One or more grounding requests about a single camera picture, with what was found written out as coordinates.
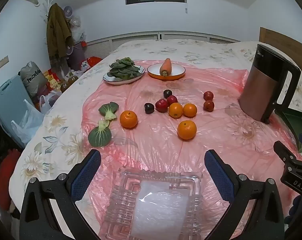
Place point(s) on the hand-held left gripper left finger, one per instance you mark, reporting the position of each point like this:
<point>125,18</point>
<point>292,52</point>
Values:
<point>87,175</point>

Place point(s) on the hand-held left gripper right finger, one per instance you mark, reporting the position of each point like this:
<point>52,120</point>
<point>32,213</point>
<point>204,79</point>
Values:
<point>219,177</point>

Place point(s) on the green box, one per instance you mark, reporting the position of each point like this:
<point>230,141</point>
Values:
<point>294,120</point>

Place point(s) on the orange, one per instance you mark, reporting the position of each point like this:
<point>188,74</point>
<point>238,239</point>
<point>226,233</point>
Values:
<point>128,119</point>
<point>176,110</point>
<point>190,110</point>
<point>186,130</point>

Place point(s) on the small red apple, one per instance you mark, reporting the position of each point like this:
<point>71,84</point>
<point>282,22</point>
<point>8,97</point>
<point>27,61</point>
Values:
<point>208,105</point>
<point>161,105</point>
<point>172,100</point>
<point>208,96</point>

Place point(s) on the person's right hand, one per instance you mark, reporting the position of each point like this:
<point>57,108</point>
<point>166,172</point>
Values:
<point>300,210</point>

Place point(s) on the pink plastic sheet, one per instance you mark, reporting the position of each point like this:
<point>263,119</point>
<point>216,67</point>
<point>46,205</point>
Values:
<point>146,150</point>

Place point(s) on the clear plastic tray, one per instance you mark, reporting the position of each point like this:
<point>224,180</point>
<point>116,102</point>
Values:
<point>156,205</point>

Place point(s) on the copper and black kettle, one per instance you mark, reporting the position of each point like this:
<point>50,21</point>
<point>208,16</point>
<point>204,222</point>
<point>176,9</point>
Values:
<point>260,85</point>

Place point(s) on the white plastic bag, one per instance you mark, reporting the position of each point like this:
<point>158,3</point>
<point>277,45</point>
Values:
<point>28,122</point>

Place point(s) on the red cloth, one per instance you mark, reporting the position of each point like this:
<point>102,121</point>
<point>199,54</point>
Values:
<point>8,167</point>

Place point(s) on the dark plum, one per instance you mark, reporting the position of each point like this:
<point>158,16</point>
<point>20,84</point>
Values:
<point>168,93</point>
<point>149,108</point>

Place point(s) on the white plate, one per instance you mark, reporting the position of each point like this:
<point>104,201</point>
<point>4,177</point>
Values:
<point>111,80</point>

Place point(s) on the wooden headboard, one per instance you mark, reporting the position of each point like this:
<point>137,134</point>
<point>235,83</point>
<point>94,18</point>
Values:
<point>283,42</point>

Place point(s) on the red and yellow box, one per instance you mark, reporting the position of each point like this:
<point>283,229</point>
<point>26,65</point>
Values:
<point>51,78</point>

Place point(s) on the blue suitcase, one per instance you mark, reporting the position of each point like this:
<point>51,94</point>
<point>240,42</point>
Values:
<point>8,102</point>

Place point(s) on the grey bag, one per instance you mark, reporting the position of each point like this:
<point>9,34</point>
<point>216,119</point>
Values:
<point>33,78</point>

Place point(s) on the pile of bok choy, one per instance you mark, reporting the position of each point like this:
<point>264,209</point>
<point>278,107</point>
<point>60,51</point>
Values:
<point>123,67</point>

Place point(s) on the red plastic bag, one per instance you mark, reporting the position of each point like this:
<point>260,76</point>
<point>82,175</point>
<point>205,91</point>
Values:
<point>93,61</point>

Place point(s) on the orange rimmed plate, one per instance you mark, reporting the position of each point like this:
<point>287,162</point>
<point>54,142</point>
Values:
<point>177,71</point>

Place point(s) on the purple bin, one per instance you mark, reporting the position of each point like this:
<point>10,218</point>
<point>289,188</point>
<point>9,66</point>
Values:
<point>77,55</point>

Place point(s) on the carrot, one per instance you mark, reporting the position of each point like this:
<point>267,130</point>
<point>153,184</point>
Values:
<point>166,66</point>

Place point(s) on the small white fan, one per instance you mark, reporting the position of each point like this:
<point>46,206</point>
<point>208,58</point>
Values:
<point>70,50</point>
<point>68,11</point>

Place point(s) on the white slatted cabinet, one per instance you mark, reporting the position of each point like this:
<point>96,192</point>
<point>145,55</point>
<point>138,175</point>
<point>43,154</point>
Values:
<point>103,46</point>

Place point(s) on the brown coat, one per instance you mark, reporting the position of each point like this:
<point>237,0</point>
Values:
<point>58,32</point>

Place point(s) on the clear plastic bag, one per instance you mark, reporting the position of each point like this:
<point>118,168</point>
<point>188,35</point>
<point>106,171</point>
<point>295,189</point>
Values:
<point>77,27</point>

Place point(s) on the white coat rack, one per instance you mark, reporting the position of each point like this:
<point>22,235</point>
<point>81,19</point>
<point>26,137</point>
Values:
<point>49,2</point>

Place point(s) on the wall switch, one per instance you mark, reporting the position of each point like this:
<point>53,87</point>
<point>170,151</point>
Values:
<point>1,63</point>

